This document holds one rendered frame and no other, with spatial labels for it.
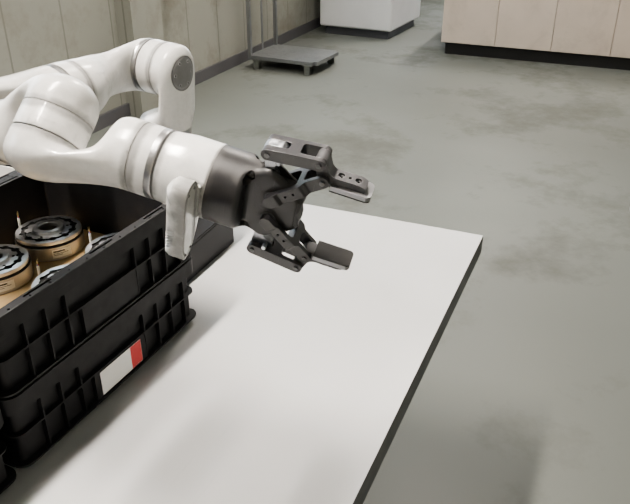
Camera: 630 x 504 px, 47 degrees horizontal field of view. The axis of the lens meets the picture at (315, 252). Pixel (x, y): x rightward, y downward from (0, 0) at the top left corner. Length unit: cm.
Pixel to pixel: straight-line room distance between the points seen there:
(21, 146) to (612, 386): 195
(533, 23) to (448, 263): 472
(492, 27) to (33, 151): 551
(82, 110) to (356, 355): 60
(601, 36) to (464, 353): 399
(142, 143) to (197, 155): 5
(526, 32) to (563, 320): 374
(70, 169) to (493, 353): 185
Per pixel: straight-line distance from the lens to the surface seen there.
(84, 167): 71
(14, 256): 116
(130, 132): 70
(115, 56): 127
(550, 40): 603
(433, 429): 207
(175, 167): 68
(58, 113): 73
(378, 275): 135
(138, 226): 103
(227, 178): 66
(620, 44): 601
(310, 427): 101
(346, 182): 64
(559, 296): 275
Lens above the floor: 137
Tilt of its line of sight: 28 degrees down
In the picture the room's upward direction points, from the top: straight up
